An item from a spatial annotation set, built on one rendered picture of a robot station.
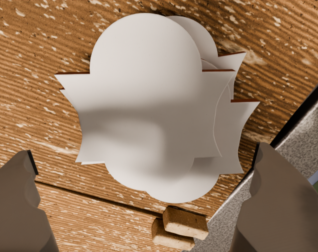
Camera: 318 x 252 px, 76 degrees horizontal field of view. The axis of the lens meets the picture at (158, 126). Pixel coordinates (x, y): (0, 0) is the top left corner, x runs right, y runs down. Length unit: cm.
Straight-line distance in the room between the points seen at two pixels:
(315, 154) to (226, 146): 17
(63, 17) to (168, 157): 14
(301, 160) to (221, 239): 18
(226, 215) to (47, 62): 31
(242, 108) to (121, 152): 11
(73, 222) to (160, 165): 18
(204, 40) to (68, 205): 25
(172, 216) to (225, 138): 14
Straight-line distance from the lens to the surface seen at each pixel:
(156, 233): 29
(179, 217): 29
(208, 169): 20
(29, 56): 22
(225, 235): 40
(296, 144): 32
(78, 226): 33
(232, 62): 19
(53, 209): 31
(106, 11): 19
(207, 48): 18
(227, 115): 18
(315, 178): 45
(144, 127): 16
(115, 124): 16
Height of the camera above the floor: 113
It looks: 63 degrees down
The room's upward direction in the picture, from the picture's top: 174 degrees clockwise
